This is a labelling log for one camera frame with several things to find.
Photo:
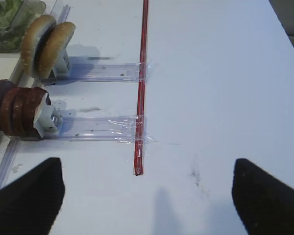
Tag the clear plastic salad box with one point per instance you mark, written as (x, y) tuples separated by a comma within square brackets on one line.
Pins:
[(11, 38)]

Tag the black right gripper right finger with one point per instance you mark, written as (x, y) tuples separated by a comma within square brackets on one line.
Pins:
[(264, 204)]

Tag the front sesame bun top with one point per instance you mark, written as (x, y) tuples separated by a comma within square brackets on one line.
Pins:
[(32, 40)]

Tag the stack of meat patties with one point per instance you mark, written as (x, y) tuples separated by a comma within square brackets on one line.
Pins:
[(20, 109)]

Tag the green lettuce leaves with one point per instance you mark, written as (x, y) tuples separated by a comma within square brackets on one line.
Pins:
[(8, 11)]

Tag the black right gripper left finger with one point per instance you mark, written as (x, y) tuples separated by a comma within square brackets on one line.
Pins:
[(30, 204)]

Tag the white bun pusher block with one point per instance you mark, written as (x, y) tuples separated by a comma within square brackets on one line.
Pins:
[(62, 65)]

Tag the clear bun track right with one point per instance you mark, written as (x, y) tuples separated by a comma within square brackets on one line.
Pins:
[(134, 72)]

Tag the red plastic rail strip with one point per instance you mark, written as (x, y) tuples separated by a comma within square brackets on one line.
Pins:
[(139, 132)]

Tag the rear brown bun top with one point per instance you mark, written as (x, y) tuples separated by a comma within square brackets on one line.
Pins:
[(57, 40)]

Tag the clear patty track right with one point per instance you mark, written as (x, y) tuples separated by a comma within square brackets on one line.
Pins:
[(119, 129)]

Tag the white spring pusher block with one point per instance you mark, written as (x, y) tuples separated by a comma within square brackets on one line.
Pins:
[(47, 121)]

